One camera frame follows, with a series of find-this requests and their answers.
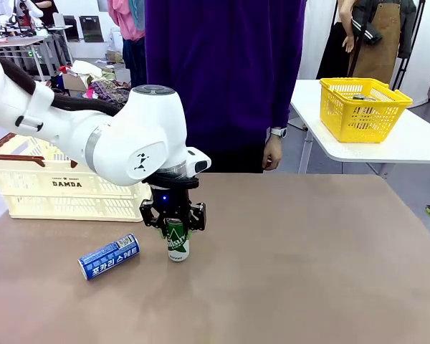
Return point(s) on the cardboard box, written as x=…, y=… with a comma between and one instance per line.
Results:
x=73, y=81

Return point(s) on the person in pink top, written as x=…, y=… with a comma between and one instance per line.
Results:
x=129, y=25

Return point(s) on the cream plastic shopping basket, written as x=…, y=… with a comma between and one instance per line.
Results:
x=57, y=202

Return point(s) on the grey metal workbench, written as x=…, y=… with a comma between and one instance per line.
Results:
x=21, y=46

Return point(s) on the black tripod stand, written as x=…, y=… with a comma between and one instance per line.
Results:
x=412, y=43

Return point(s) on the person's left hand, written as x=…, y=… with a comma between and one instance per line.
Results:
x=274, y=152

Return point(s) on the person in brown apron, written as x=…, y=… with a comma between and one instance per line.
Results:
x=380, y=39

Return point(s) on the yellow plastic basket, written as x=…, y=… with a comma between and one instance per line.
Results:
x=362, y=122

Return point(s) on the white side table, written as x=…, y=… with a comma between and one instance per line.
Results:
x=380, y=152

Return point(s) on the blue sports drink can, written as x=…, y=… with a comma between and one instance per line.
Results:
x=109, y=258

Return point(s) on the can in yellow basket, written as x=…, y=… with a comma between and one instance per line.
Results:
x=358, y=97
x=371, y=99

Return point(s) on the pile of colourful clothes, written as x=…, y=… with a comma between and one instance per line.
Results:
x=107, y=89

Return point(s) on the person in purple sweater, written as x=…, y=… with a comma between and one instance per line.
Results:
x=222, y=71

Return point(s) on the white wristwatch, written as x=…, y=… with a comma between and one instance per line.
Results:
x=278, y=132

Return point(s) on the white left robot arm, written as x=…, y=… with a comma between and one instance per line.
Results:
x=136, y=143

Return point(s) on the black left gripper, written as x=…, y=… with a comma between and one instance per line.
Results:
x=168, y=200

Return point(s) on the green soda can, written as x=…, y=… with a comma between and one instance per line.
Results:
x=177, y=245

